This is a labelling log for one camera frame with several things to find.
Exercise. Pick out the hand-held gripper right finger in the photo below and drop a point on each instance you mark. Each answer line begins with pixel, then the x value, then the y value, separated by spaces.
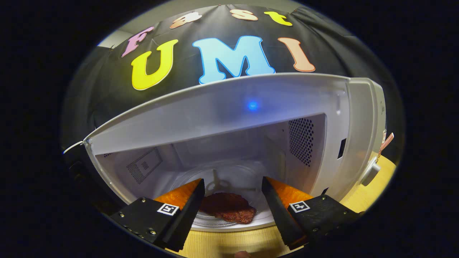
pixel 279 215

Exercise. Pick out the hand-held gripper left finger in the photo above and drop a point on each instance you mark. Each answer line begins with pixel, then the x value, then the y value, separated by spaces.
pixel 186 211

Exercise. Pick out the brown cooked meat piece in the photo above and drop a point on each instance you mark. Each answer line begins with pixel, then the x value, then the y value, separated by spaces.
pixel 227 208

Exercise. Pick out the white toaster oven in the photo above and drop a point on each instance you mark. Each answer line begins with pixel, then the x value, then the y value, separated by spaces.
pixel 215 107

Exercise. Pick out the glass turntable plate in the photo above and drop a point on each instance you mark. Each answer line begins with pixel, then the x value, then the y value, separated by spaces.
pixel 244 179

